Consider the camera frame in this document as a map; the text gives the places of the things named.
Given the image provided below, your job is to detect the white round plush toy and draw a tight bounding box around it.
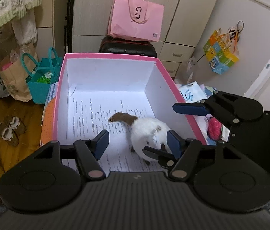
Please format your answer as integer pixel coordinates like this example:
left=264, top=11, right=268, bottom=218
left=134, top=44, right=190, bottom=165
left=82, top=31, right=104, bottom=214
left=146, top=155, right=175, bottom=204
left=109, top=112, right=172, bottom=166

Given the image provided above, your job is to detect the blue white tissue pack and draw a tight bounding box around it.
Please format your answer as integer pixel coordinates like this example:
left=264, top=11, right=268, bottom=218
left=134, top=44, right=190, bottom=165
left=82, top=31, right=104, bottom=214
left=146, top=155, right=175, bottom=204
left=178, top=81, right=208, bottom=103

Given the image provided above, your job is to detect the red strawberry plush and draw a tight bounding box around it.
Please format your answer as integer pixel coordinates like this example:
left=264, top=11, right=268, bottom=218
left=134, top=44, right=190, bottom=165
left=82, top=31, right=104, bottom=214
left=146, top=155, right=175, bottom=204
left=207, top=117, right=222, bottom=141

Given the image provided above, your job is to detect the printed paper sheet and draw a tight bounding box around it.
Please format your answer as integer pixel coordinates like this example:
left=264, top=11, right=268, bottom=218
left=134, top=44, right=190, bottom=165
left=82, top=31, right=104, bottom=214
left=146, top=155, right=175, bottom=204
left=64, top=86, right=163, bottom=174

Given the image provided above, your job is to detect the colourful hanging gift bag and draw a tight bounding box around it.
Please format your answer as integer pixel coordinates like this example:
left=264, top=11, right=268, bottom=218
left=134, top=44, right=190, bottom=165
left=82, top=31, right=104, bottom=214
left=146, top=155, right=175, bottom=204
left=203, top=20, right=244, bottom=75

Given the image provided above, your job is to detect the pink cardboard box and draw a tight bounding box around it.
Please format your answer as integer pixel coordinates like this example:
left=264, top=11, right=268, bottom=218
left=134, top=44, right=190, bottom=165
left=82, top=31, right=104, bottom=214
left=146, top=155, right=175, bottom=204
left=40, top=52, right=209, bottom=173

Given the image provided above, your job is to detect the teal felt tote bag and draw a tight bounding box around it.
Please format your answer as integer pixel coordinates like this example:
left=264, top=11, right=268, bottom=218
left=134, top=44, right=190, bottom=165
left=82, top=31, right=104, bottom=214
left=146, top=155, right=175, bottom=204
left=20, top=47, right=63, bottom=104

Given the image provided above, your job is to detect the beige wardrobe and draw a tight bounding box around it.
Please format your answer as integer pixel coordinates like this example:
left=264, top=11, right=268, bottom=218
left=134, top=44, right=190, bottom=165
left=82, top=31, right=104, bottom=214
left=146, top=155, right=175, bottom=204
left=65, top=0, right=217, bottom=77

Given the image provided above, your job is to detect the black suitcase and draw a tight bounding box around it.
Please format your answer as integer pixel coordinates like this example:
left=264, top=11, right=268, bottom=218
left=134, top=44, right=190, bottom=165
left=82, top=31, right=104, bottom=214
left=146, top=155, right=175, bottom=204
left=99, top=36, right=157, bottom=58

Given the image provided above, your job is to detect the brown paper bag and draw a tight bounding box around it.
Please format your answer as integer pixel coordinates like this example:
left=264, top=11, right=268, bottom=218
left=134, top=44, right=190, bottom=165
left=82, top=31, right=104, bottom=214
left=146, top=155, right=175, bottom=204
left=0, top=43, right=38, bottom=102

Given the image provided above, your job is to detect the pink paper tote bag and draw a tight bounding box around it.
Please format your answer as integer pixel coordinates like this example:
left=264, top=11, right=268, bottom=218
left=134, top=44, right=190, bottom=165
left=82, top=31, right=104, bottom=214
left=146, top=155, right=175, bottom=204
left=107, top=0, right=164, bottom=42

